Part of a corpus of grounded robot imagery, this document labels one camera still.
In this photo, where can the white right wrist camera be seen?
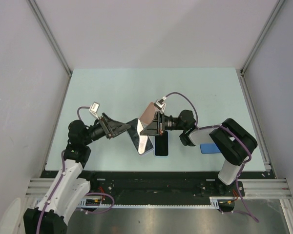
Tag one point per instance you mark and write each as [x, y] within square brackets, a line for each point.
[160, 104]

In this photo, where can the lilac phone case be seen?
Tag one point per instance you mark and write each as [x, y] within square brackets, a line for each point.
[146, 152]

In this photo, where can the left aluminium frame post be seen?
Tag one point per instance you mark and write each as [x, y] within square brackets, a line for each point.
[38, 14]

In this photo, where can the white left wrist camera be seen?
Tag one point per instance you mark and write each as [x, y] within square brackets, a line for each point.
[93, 110]

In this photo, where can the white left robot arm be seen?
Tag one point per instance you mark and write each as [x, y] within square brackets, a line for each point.
[52, 214]

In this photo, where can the light blue phone case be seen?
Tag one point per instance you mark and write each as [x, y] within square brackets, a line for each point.
[161, 156]

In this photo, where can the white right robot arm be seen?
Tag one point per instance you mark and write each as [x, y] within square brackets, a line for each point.
[229, 138]

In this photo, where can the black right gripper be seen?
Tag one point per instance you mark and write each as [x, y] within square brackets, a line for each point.
[154, 127]

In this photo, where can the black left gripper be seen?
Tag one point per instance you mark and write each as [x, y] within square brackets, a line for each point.
[111, 128]

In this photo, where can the purple-edged black phone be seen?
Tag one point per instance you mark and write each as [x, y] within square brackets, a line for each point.
[161, 145]

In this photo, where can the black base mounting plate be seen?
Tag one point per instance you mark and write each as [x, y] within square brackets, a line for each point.
[117, 183]

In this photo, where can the right aluminium rail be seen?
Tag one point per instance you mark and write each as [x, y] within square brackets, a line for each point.
[269, 186]

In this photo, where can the right aluminium frame post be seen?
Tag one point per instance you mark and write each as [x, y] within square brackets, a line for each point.
[263, 33]

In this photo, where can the white slotted cable duct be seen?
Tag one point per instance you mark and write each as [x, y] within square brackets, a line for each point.
[199, 203]

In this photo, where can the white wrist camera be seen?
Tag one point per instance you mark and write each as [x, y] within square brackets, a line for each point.
[160, 104]
[93, 110]

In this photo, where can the blue phone face down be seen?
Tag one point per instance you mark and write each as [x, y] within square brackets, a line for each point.
[209, 148]

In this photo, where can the teal-edged black phone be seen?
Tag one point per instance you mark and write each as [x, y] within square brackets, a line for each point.
[139, 136]

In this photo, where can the pink phone case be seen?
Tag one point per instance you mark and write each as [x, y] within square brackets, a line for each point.
[148, 115]

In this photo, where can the aluminium frame post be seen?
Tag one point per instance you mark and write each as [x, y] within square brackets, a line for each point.
[263, 33]
[38, 14]

